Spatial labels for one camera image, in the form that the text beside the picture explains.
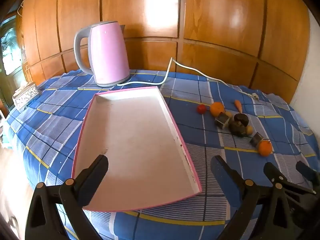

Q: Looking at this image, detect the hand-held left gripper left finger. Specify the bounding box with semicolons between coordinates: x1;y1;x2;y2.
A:
25;154;109;240

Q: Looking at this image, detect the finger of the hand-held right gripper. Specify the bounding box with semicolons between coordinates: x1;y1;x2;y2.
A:
264;162;320;205
296;160;320;193

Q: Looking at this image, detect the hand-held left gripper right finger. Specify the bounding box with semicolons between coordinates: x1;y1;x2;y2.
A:
211;154;300;240

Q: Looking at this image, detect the orange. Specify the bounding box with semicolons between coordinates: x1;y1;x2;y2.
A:
258;140;273;157
210;102;225;117

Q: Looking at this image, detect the pink-rimmed white tray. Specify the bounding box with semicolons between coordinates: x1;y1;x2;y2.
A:
72;86;202;212

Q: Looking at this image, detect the dark brown taro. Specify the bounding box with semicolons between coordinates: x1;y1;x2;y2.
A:
229;121;248;138
234;113;249;127

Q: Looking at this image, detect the black sushi roll piece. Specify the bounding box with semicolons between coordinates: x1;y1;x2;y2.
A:
214;114;230;130

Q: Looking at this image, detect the blue plaid tablecloth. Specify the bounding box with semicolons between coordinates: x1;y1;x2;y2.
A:
6;69;320;240

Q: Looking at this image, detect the ornate white tissue box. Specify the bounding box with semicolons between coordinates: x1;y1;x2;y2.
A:
12;82;42;112

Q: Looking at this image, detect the pink electric kettle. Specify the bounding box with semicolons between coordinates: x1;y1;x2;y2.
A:
74;21;130;88

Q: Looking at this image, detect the glass window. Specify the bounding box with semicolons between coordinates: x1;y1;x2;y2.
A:
0;12;27;110

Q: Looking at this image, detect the white power cord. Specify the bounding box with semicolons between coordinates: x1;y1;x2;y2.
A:
116;57;260;103

